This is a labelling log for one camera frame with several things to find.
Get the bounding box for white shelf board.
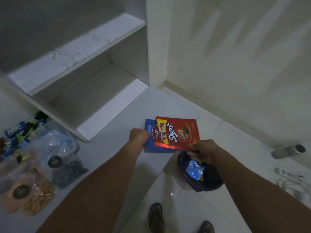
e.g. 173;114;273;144
7;13;146;97

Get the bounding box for person's sandal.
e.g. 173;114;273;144
197;221;215;233
148;203;165;233

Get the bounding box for red snack packet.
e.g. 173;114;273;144
154;116;200;151

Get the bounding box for person's left sandal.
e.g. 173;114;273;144
148;203;165;233

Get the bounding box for clear bag of brown cookies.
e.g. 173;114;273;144
0;167;56;217

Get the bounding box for shiny blue foil packet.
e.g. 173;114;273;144
186;160;206;181

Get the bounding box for white power strip with cable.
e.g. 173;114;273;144
274;167;311;203

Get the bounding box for clear bag of dark cookies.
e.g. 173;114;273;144
47;154;89;189

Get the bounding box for pile of blue snack bars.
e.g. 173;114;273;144
0;121;31;161

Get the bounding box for person's left forearm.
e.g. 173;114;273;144
36;143;142;233

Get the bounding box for grey metal pipe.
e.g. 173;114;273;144
271;144;306;160

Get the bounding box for person's right hand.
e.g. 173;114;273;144
187;139;223;165

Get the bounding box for clear plastic storage container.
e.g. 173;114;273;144
0;119;81;182

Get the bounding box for black and green snack packet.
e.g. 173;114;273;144
21;111;48;140

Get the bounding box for white shelf cabinet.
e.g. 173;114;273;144
0;0;170;144

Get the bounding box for person's right forearm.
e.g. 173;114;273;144
209;148;311;233

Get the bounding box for person's right sandal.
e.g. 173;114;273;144
197;221;215;233

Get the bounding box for black plastic bag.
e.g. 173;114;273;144
177;151;224;193

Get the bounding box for blue snack packet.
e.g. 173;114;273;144
144;119;176;153

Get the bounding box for person's left hand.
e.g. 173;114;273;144
128;128;151;154

